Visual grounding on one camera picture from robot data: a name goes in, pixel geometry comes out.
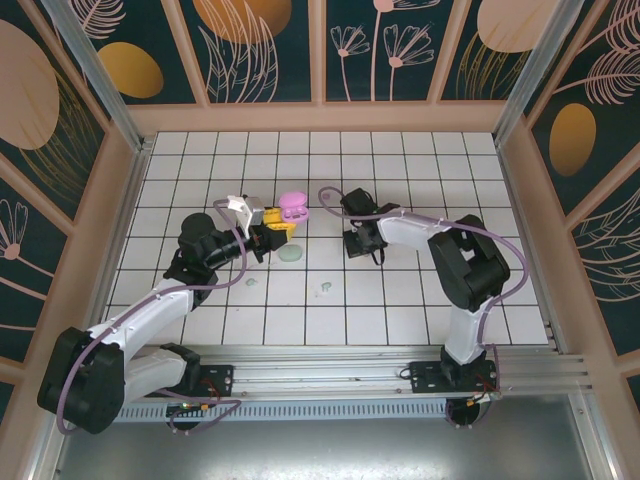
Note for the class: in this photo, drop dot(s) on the pink earbud charging case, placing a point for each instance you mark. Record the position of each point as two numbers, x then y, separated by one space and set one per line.
294 206

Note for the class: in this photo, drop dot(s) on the mint green earbud charging case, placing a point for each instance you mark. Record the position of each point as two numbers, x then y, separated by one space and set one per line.
291 254

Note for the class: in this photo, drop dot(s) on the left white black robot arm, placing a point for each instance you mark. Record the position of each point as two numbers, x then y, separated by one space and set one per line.
155 305

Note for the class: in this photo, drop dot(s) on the grey metal sheet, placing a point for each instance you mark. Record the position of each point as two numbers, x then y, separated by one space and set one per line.
325 450

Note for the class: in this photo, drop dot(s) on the left aluminium side rail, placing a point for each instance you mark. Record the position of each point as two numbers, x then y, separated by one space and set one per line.
115 250

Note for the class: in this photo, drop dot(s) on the aluminium side rail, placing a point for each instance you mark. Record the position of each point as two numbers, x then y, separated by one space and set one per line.
517 200
115 250

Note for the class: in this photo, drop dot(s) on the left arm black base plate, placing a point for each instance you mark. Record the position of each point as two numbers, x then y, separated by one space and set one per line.
220 377

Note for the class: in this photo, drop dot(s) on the aluminium front rail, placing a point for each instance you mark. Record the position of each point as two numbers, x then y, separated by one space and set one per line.
320 372

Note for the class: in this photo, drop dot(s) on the right aluminium side rail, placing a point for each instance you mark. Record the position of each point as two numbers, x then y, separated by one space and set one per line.
517 200

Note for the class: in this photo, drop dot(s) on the left aluminium corner post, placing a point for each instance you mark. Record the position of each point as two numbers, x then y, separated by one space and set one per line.
105 85

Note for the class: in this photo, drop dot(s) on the aluminium corner post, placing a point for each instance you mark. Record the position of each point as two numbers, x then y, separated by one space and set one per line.
530 70
105 85

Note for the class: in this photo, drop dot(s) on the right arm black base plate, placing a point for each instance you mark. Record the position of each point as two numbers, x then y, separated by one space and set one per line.
425 377

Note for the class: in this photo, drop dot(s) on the right aluminium corner post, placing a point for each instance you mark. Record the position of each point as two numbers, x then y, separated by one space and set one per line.
530 70

